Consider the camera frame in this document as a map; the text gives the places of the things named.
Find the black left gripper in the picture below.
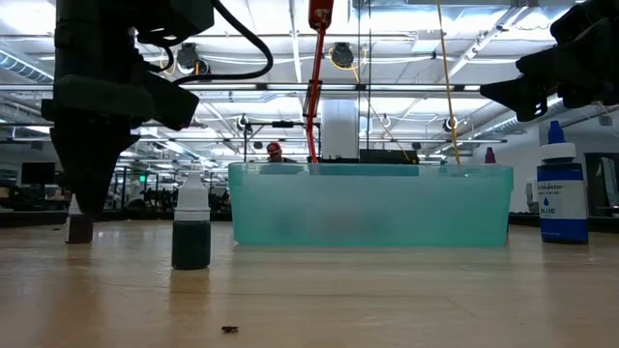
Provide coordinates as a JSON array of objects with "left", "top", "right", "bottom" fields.
[{"left": 41, "top": 0, "right": 200, "bottom": 218}]

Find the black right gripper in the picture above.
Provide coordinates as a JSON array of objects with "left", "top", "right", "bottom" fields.
[{"left": 480, "top": 0, "right": 619, "bottom": 123}]

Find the small brown dropper bottle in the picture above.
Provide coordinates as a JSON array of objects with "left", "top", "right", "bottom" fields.
[{"left": 66, "top": 194, "right": 95, "bottom": 245}]

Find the small dark green dropper bottle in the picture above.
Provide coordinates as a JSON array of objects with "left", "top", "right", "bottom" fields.
[{"left": 171, "top": 171, "right": 212, "bottom": 271}]

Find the large blue food coloring bottle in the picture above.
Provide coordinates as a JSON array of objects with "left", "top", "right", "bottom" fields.
[{"left": 536, "top": 120, "right": 590, "bottom": 246}]

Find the black monitor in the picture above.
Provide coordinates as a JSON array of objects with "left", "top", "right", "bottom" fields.
[{"left": 19, "top": 161, "right": 56, "bottom": 186}]

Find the person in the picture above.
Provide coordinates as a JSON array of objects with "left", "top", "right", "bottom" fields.
[{"left": 264, "top": 141, "right": 297, "bottom": 164}]

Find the black computer case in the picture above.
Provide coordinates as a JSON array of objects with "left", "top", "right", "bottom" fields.
[{"left": 358, "top": 148, "right": 420, "bottom": 165}]

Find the translucent teal plastic bin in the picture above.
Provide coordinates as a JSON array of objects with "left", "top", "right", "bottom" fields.
[{"left": 226, "top": 161, "right": 515, "bottom": 247}]

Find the yellow hanging cable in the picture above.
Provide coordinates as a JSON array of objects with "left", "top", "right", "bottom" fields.
[{"left": 435, "top": 0, "right": 462, "bottom": 166}]

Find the ceiling cable reel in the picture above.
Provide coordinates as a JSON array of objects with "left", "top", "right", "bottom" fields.
[
  {"left": 330, "top": 42, "right": 355, "bottom": 70},
  {"left": 175, "top": 42, "right": 214, "bottom": 81}
]

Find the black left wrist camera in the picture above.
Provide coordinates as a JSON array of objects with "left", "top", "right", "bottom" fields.
[{"left": 137, "top": 0, "right": 216, "bottom": 47}]

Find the thin black hanging cable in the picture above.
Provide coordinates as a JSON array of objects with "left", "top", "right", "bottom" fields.
[
  {"left": 356, "top": 0, "right": 362, "bottom": 151},
  {"left": 368, "top": 0, "right": 373, "bottom": 151}
]

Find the distant black metal frame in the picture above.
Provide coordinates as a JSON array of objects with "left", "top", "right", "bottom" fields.
[{"left": 243, "top": 120, "right": 322, "bottom": 164}]

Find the black left wrist camera cable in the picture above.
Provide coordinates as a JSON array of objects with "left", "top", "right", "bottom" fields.
[{"left": 136, "top": 0, "right": 275, "bottom": 86}]

